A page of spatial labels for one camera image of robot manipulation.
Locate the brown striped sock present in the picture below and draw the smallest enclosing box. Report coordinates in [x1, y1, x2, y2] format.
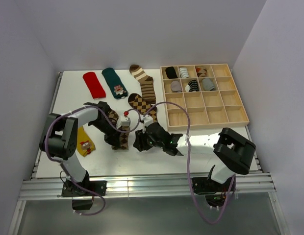
[129, 64, 156, 104]

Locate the light brown argyle sock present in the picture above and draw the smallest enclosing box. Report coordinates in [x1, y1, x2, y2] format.
[108, 110, 130, 150]

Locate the rolled orange argyle sock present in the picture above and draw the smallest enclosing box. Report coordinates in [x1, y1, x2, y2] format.
[195, 67, 207, 77]

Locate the rolled white striped sock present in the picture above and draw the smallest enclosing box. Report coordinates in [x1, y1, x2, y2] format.
[179, 67, 189, 79]

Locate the wooden compartment tray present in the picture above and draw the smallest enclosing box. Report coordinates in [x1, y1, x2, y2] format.
[161, 64, 250, 131]

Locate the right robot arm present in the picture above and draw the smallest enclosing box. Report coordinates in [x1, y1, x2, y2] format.
[133, 122, 256, 195]

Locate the rolled black white sock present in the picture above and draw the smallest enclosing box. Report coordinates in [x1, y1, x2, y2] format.
[185, 79, 200, 92]

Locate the rolled beige sock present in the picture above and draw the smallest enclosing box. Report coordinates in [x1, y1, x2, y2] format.
[170, 80, 182, 93]

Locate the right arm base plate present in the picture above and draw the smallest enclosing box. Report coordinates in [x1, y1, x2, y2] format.
[191, 177, 232, 195]

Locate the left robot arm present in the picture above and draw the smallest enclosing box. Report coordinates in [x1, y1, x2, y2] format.
[39, 101, 121, 195]

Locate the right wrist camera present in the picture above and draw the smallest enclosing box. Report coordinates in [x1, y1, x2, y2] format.
[140, 115, 153, 127]

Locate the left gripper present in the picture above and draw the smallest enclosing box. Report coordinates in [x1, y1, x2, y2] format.
[90, 119, 123, 149]

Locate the red sock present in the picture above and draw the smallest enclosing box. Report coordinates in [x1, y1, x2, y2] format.
[83, 71, 106, 99]

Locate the yellow bear sock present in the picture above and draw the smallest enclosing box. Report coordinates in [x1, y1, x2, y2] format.
[76, 126, 96, 157]

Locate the rolled grey sock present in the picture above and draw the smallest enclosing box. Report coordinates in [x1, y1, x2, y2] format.
[202, 78, 215, 91]

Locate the green bear sock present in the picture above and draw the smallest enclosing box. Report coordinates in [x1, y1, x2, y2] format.
[101, 68, 128, 99]

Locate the dark brown argyle sock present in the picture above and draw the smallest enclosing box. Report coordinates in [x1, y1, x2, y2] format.
[128, 93, 157, 122]

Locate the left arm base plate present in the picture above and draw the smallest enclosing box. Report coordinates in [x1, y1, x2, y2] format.
[61, 180, 107, 197]

